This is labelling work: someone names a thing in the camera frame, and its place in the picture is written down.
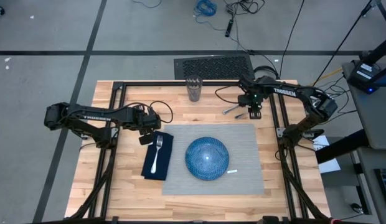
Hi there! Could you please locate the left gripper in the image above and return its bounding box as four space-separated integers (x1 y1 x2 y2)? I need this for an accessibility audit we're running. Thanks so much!
134 105 162 146

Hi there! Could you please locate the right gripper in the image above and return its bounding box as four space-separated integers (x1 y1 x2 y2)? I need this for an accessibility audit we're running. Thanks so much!
237 90 263 112

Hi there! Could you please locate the silver spoon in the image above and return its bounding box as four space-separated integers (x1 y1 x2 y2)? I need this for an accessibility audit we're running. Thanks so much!
222 105 241 115

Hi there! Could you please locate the silver fork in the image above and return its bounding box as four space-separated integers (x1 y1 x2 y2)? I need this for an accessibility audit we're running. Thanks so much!
150 134 164 174

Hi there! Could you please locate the dark blue cloth napkin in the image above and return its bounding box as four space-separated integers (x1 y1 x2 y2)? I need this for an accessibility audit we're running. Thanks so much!
141 130 174 181

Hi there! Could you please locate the clear ribbed drinking glass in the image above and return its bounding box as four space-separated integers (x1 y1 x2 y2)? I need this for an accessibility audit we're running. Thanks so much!
185 75 204 103

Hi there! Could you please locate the blue patterned plate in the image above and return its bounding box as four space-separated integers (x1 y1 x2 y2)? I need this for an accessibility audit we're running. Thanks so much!
184 136 230 182

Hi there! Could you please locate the grey woven placemat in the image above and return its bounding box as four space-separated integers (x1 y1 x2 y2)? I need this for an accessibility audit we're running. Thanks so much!
161 123 265 196

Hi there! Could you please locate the black power strip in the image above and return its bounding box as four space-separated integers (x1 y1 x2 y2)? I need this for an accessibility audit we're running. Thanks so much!
224 19 234 38

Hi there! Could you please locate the white paper sheet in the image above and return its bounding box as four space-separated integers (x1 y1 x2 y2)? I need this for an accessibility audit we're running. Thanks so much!
313 135 342 174

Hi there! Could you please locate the black diagonal beam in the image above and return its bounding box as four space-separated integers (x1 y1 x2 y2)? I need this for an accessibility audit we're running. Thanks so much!
314 129 370 164

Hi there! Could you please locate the black labelled device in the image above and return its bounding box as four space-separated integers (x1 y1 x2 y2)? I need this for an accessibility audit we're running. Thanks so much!
347 60 384 94

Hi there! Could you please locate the grey side table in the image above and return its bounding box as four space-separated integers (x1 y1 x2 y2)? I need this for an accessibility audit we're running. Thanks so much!
341 60 386 150

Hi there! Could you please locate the black tripod stand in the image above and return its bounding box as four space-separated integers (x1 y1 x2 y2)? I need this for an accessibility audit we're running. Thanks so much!
360 0 386 66

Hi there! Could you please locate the grey desk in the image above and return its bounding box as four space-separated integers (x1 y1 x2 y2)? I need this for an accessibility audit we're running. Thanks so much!
356 146 386 224

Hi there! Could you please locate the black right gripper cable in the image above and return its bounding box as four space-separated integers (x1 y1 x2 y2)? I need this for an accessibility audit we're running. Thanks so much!
214 85 243 105

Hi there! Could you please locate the black looped floor cable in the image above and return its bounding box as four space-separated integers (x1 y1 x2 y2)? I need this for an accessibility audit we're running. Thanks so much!
253 65 280 80

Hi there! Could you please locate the black metal table frame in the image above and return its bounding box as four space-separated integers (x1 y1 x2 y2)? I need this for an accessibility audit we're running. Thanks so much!
67 80 332 224

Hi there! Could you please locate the thin black hanging cable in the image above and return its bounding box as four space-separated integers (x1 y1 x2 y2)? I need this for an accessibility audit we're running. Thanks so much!
278 0 306 80

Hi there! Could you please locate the yellow floor cable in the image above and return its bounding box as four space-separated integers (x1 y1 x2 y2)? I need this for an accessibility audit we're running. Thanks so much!
311 67 343 86

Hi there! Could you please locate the black tangled floor cable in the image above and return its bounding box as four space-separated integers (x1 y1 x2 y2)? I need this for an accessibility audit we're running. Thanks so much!
224 0 265 19

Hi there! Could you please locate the blue coiled cable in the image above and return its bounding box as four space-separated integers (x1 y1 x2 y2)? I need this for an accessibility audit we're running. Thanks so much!
192 0 218 32

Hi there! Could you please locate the thick black hanging cable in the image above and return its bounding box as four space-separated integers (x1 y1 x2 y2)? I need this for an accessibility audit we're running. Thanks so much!
311 0 376 88

